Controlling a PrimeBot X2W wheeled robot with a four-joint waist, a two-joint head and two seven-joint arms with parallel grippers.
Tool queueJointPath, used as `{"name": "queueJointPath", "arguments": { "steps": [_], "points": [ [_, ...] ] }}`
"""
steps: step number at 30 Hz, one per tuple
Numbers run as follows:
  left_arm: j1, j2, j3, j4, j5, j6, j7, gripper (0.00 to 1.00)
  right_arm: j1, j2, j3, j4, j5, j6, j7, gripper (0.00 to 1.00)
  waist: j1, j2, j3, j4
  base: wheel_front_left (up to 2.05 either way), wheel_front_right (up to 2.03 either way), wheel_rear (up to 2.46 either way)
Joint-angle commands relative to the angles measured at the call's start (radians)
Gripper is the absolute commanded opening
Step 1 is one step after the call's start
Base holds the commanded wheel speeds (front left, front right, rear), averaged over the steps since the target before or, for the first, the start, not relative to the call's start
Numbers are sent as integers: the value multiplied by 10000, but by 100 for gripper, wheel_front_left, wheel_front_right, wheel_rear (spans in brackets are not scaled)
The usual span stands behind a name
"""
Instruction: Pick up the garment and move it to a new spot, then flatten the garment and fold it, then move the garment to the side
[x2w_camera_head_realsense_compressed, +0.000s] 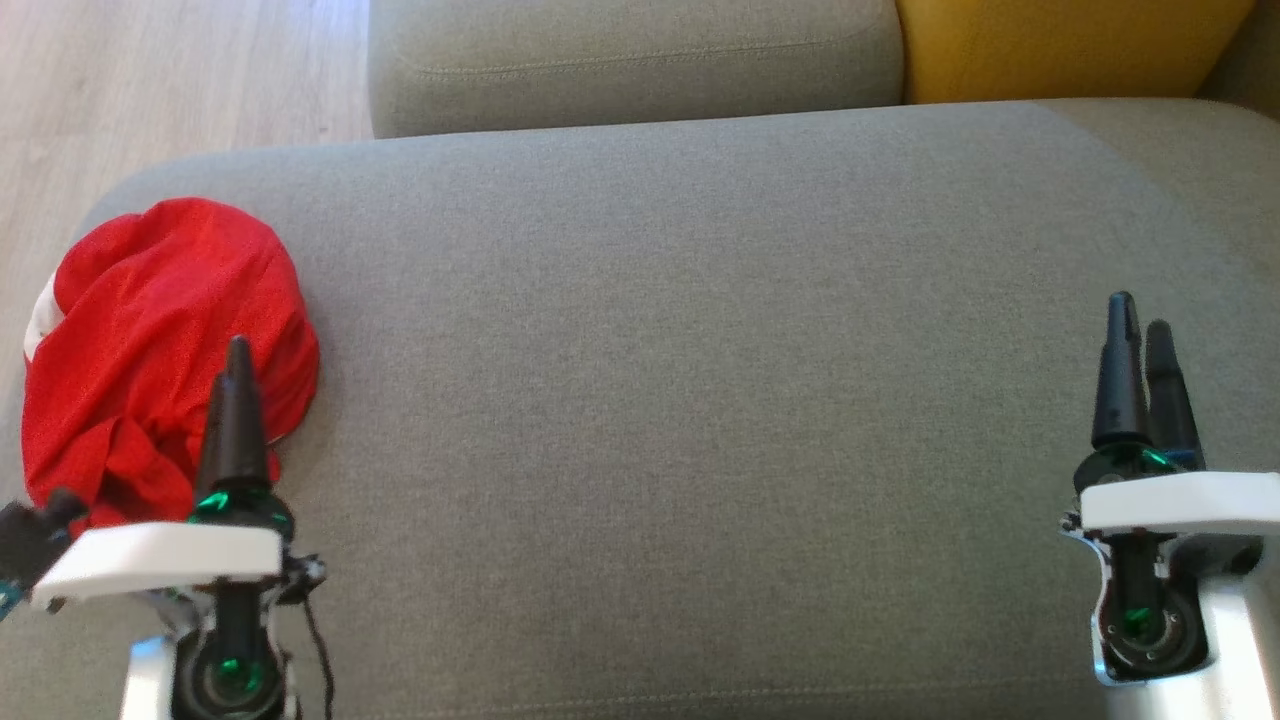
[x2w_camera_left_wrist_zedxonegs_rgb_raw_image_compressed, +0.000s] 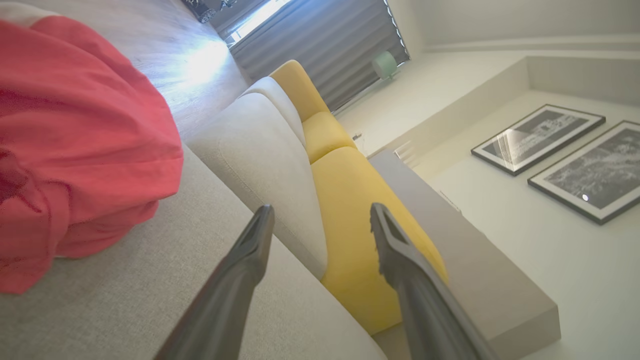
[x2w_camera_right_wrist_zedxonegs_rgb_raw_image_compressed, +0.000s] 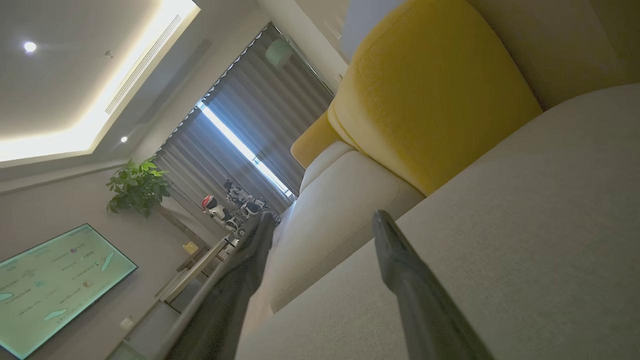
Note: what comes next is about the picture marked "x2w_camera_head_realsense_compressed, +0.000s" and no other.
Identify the grey fabric sofa armrest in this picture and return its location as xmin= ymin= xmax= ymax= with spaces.
xmin=1195 ymin=0 xmax=1280 ymax=123

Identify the grey fabric sofa back cushion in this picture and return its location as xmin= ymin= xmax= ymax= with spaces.
xmin=368 ymin=0 xmax=906 ymax=139

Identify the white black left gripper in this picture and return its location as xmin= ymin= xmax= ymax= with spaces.
xmin=30 ymin=335 xmax=326 ymax=720

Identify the red basketball jersey white trim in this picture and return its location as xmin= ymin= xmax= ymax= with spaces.
xmin=22 ymin=197 xmax=321 ymax=531

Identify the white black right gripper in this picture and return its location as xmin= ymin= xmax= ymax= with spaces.
xmin=1060 ymin=291 xmax=1280 ymax=688

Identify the grey fabric sofa seat cushion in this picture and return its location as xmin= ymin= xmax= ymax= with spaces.
xmin=0 ymin=97 xmax=1280 ymax=720

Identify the yellow fabric sofa cushion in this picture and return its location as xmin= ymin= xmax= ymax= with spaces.
xmin=893 ymin=0 xmax=1259 ymax=106

